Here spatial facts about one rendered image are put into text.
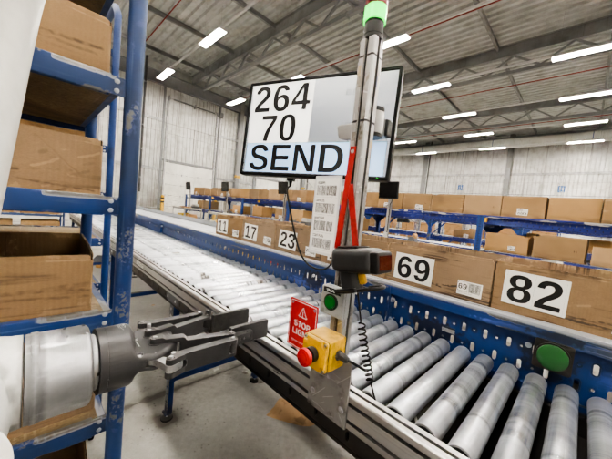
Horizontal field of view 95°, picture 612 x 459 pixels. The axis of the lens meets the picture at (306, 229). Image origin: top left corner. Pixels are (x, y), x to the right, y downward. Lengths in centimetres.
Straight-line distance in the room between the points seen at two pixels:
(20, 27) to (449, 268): 116
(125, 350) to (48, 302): 25
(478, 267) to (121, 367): 105
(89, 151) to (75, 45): 16
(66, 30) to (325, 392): 86
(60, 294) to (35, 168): 21
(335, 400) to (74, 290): 58
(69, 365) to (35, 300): 25
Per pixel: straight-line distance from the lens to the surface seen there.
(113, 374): 42
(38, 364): 40
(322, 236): 70
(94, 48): 65
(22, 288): 62
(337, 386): 75
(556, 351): 110
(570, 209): 567
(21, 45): 30
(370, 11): 79
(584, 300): 114
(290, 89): 96
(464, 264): 117
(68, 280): 62
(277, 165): 89
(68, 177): 62
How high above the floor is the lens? 115
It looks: 4 degrees down
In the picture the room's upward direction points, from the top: 6 degrees clockwise
